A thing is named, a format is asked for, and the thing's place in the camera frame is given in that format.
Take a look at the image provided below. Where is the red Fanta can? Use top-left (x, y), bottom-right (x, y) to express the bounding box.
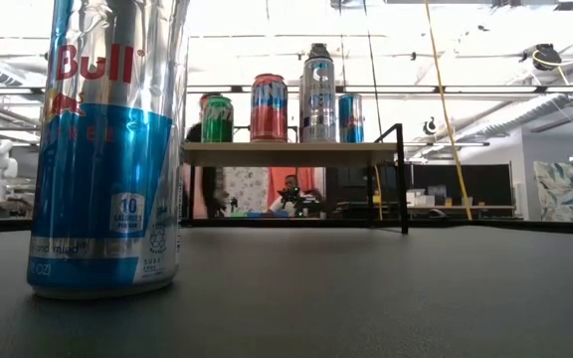
top-left (250, 74), bottom-right (289, 144)

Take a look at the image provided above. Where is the white Celsius can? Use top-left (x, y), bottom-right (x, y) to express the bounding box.
top-left (299, 58), bottom-right (337, 144)

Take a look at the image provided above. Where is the blue silver Red Bull can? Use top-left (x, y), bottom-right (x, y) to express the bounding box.
top-left (26, 0), bottom-right (192, 300)
top-left (338, 92), bottom-right (366, 144)

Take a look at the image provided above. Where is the green Sprite can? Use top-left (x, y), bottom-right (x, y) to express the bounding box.
top-left (201, 95), bottom-right (235, 144)

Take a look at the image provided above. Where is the small wooden shelf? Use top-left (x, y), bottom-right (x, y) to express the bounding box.
top-left (181, 122), bottom-right (410, 235)

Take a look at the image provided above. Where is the white patterned panel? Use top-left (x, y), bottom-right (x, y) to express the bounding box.
top-left (224, 166), bottom-right (271, 215)

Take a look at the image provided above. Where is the grey round hanging reel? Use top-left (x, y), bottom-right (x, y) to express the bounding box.
top-left (308, 43), bottom-right (333, 62)

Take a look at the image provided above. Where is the white box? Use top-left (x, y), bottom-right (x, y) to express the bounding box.
top-left (405, 188), bottom-right (437, 208)

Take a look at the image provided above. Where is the long wooden counter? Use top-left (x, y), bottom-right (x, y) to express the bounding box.
top-left (405, 203), bottom-right (516, 211)

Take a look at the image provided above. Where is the leaf patterned panel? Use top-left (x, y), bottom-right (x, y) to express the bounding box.
top-left (533, 157), bottom-right (573, 223)

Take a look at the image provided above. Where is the black round hanging reel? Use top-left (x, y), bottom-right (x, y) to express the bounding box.
top-left (518, 43), bottom-right (564, 72)

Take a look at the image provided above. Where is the thin yellow cable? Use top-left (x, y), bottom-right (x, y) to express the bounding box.
top-left (373, 163), bottom-right (385, 221)

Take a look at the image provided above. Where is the black hanging cable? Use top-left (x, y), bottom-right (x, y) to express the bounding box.
top-left (362, 0), bottom-right (384, 143)

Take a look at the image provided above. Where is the yellow hanging cable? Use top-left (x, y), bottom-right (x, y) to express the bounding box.
top-left (424, 0), bottom-right (475, 222)

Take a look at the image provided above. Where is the black wall board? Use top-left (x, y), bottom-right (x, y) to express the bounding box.
top-left (410, 163), bottom-right (512, 208)

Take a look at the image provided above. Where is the yellow reel cable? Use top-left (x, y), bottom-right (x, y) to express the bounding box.
top-left (532, 52), bottom-right (573, 130)

